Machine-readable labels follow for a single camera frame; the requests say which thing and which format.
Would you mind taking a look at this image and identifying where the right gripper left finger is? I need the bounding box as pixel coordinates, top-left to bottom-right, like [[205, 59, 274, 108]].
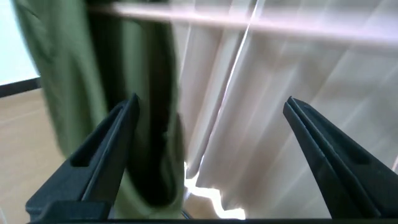
[[25, 93, 141, 221]]

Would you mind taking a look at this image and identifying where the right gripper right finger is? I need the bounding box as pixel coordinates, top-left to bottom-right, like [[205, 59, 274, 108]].
[[282, 95, 398, 219]]

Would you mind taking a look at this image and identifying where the green printed shirt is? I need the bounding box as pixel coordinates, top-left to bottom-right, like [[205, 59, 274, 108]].
[[11, 0, 188, 219]]

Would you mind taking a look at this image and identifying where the pink clothes hanger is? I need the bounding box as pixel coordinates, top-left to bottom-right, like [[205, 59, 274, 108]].
[[89, 1, 398, 48]]

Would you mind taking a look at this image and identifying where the beige curtain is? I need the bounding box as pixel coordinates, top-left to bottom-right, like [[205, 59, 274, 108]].
[[169, 0, 398, 219]]

